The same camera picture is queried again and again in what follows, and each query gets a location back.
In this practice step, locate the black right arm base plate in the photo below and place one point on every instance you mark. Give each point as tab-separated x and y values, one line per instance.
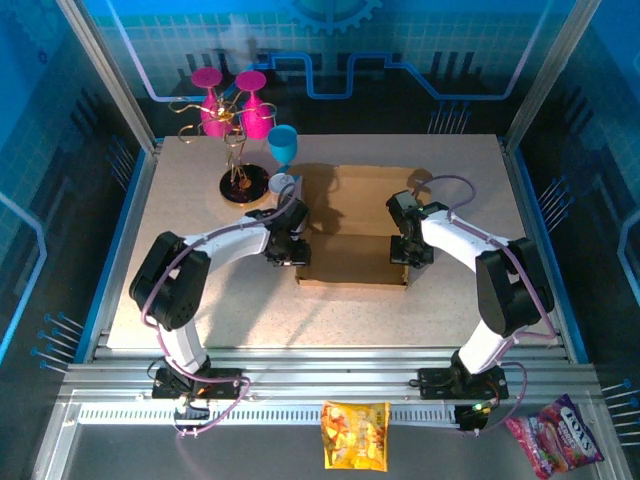
435	382

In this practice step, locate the brown cardboard paper box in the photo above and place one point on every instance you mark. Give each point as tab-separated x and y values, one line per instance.
350	200

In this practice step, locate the purple candy bag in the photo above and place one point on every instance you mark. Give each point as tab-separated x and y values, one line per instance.
565	435

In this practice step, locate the aluminium frame front rail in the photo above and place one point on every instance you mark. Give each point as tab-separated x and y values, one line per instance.
325	372

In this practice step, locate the blue plastic goblet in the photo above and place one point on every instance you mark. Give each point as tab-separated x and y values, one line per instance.
283	142

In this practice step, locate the aluminium frame post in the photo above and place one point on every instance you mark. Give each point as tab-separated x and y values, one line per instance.
545	75
115	85

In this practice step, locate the aluminium frame side rail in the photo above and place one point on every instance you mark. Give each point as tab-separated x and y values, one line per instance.
530	200
125	240

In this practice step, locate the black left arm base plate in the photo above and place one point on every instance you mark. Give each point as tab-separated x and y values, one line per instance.
165	387

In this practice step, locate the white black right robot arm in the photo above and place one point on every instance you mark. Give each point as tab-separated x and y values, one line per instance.
450	235

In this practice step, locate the pink plastic goblet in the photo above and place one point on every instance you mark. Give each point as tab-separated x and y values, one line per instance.
255	122
215	122

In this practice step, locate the black electronics module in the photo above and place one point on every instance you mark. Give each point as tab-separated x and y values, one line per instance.
470	420

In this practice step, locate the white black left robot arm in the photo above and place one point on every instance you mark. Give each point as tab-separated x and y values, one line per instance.
230	245

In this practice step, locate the yellow snack bag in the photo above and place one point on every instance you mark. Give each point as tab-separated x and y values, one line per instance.
355	440

